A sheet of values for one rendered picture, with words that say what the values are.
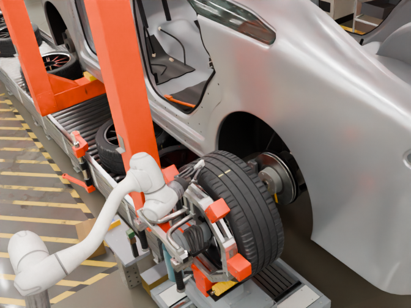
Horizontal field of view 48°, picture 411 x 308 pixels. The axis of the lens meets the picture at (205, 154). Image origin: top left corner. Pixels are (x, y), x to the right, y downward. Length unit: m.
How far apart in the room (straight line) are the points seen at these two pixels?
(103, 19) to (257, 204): 1.09
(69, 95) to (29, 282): 2.77
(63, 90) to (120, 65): 2.17
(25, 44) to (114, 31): 2.02
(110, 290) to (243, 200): 1.51
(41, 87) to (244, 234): 2.71
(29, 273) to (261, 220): 1.01
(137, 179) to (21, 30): 2.49
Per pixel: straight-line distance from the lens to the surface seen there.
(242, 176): 2.19
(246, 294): 2.88
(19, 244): 2.03
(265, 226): 2.19
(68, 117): 4.86
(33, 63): 4.26
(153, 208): 1.93
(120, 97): 2.36
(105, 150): 3.77
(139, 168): 1.90
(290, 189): 2.56
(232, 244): 2.14
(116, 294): 3.33
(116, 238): 3.03
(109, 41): 2.25
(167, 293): 3.14
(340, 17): 7.18
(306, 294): 3.09
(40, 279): 1.91
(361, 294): 3.24
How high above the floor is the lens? 2.51
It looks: 35 degrees down
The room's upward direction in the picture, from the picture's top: 7 degrees counter-clockwise
